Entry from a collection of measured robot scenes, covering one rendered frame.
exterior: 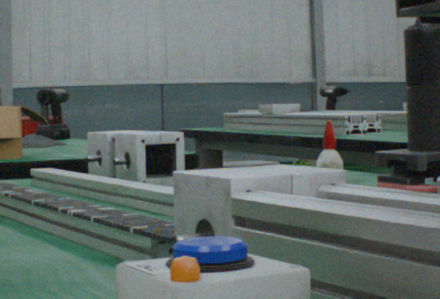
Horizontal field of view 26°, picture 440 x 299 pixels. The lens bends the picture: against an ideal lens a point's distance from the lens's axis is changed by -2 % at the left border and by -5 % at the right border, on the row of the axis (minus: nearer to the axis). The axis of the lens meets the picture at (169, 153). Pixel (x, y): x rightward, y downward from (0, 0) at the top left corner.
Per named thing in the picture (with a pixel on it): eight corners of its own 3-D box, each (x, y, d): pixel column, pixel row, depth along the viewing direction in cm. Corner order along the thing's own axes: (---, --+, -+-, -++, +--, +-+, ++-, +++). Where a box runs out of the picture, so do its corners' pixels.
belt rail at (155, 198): (31, 185, 180) (30, 168, 180) (51, 184, 182) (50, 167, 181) (326, 248, 93) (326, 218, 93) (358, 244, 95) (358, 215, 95)
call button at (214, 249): (161, 274, 52) (160, 238, 52) (224, 267, 54) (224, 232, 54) (194, 285, 49) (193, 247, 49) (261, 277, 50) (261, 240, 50)
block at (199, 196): (147, 296, 73) (143, 173, 73) (284, 278, 78) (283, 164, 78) (201, 318, 65) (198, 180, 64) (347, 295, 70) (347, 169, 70)
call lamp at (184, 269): (165, 278, 48) (164, 255, 48) (192, 275, 48) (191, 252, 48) (178, 283, 46) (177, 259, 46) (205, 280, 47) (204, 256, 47)
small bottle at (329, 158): (332, 209, 127) (330, 121, 126) (311, 207, 130) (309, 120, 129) (348, 206, 130) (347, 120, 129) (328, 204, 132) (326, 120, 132)
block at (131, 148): (103, 186, 172) (101, 133, 172) (161, 183, 177) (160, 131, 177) (124, 191, 163) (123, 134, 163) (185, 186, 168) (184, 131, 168)
